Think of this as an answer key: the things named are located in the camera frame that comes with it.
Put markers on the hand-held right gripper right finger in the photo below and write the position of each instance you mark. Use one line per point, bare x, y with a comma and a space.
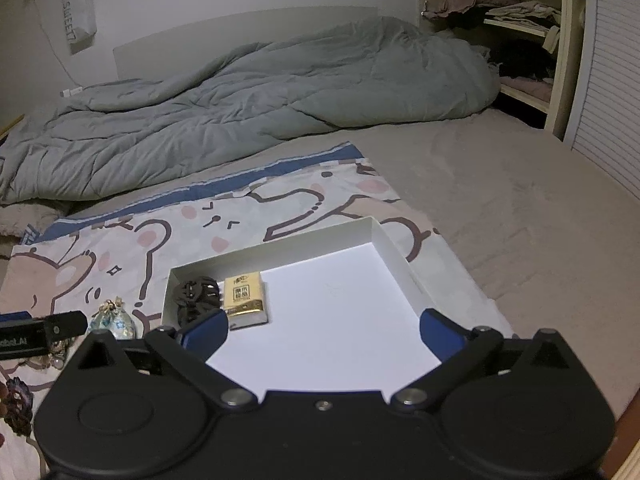
440, 335

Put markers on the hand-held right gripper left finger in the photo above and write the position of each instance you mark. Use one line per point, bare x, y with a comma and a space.
205, 332

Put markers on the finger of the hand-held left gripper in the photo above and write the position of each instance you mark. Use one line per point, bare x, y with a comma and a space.
65, 323
14, 316

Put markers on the small brocade pouch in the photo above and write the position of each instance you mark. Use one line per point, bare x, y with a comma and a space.
112, 322

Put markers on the dark purple knitted ornament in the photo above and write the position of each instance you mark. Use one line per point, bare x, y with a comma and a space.
17, 405

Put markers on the white cardboard box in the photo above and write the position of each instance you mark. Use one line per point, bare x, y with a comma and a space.
330, 300

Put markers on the dark crochet flower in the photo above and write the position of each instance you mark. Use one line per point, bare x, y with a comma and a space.
195, 300

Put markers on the gold foil packet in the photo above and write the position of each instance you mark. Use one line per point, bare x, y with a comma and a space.
245, 297

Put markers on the cartoon bear printed blanket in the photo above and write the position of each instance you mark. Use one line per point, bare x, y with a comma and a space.
165, 240

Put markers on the beige bed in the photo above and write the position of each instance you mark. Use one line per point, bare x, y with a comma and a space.
500, 200

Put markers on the wooden bedside shelf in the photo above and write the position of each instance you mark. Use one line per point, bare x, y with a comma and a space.
11, 124

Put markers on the grey duvet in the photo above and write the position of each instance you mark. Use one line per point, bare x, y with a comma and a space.
250, 100

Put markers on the pink folded cloth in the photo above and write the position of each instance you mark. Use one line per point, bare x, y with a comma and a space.
530, 87

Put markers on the cream shelf unit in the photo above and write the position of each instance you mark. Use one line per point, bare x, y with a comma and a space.
555, 75

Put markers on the dark clothes pile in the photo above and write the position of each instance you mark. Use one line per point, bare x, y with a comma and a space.
525, 60

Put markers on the white headboard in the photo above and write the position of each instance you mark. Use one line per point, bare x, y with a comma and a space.
200, 42

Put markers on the white louvered door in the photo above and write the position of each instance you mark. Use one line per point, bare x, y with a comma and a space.
610, 75

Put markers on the white paper bag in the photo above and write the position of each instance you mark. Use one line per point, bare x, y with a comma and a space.
79, 7

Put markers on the beige folded clothes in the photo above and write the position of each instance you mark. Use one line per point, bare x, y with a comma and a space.
525, 12

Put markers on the pink crumpled cloth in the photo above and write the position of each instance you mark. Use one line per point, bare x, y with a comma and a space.
467, 0

